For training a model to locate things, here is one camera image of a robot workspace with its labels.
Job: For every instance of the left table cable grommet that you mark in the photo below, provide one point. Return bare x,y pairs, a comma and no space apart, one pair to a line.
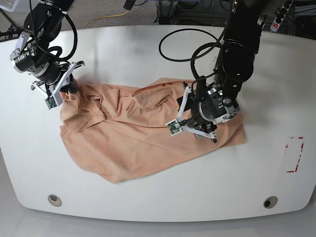
54,200

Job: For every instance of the peach T-shirt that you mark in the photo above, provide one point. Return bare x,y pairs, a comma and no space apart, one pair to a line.
120,132

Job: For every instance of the clear plastic storage box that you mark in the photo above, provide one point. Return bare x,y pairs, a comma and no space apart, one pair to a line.
15,5

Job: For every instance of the black tripod stand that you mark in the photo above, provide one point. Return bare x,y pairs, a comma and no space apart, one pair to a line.
12,33

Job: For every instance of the table cable grommet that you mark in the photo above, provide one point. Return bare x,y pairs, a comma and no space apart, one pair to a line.
270,202
54,200

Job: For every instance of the right table cable grommet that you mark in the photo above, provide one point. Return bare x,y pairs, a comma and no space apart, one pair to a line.
270,202

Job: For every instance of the black equipment base on floor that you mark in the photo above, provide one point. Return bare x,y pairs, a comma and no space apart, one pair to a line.
191,12

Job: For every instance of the red tape rectangle marking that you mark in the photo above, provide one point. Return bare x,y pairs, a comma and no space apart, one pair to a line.
293,153

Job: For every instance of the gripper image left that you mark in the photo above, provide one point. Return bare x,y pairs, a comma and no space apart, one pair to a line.
49,74

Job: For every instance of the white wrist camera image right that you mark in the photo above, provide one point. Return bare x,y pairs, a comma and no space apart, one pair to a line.
179,125

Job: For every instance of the white power strip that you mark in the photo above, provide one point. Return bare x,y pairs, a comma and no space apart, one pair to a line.
280,15

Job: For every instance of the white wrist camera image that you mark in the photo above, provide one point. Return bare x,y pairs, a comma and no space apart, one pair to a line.
179,125
55,99

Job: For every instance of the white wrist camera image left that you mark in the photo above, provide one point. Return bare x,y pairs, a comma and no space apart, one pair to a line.
55,99

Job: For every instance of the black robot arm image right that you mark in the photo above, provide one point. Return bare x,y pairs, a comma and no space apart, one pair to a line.
203,106

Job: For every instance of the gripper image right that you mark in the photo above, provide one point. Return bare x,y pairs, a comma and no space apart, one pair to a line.
193,110

